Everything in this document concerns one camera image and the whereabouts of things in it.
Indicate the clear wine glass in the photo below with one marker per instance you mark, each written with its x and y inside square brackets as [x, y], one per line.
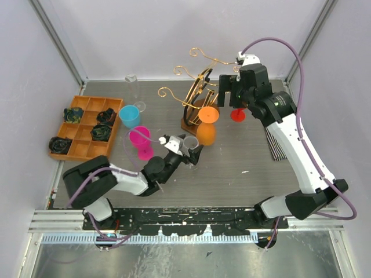
[133, 86]
[189, 142]

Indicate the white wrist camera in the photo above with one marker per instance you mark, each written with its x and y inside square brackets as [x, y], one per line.
[246, 59]
[174, 147]

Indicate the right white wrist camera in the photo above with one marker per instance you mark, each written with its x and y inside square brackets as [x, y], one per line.
[246, 59]

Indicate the red plastic wine glass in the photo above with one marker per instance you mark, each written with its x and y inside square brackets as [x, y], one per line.
[238, 115]

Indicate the striped cloth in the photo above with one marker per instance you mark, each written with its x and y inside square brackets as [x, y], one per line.
[276, 150]

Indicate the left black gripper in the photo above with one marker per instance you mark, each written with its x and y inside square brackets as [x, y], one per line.
[194, 153]

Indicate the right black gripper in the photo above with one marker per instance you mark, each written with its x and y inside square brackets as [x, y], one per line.
[226, 84]

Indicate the black rolled sock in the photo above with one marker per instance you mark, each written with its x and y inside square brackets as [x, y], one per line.
[106, 117]
[59, 145]

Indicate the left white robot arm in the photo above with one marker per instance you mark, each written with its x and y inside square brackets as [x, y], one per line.
[88, 182]

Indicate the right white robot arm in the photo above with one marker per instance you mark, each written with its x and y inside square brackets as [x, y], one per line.
[277, 112]

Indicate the pink plastic wine glass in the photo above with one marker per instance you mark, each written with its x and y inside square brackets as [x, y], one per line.
[140, 139]

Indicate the blue plastic wine glass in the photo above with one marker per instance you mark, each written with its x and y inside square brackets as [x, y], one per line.
[130, 116]

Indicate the wooden compartment tray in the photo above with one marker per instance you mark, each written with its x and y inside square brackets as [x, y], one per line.
[83, 148]

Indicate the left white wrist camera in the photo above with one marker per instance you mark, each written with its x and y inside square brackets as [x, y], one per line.
[174, 147]

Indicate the black mounting base plate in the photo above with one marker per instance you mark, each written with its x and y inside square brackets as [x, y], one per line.
[229, 221]

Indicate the gold wire glass rack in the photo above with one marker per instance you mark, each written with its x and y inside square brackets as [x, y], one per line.
[202, 93]

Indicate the orange plastic wine glass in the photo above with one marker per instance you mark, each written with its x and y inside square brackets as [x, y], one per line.
[206, 131]

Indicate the dark patterned rolled sock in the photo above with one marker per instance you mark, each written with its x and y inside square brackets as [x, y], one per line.
[73, 115]

